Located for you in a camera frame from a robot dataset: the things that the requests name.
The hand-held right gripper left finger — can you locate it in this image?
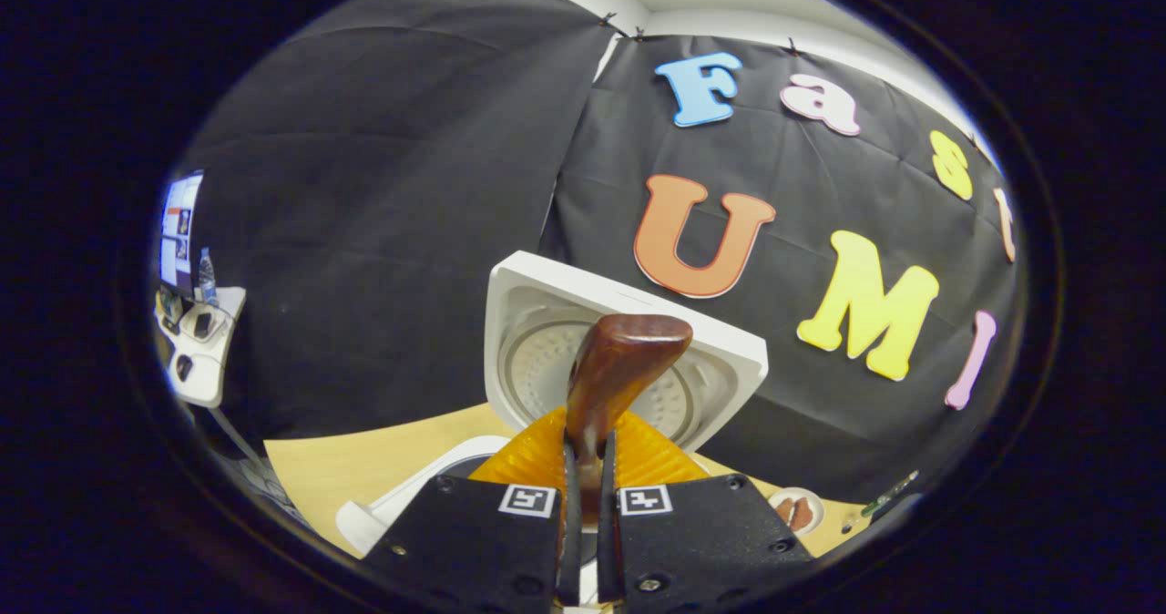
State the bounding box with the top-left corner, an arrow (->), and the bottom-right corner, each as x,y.
364,409 -> 584,610

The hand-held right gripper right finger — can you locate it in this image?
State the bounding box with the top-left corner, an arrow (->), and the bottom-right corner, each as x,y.
597,409 -> 816,610

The brown wooden spoon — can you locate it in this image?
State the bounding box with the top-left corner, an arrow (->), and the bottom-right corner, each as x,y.
565,313 -> 695,528

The white rice cooker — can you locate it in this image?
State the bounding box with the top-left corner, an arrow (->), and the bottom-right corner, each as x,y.
335,250 -> 769,560

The white round plate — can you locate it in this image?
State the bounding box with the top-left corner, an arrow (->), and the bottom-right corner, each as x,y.
768,487 -> 825,536

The green label plastic bottle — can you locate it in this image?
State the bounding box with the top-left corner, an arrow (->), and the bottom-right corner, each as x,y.
861,470 -> 921,517

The white side desk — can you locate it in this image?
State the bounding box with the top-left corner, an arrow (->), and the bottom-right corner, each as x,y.
155,286 -> 247,408

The black backdrop cloth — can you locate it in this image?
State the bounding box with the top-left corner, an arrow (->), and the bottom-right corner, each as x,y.
173,0 -> 1026,506

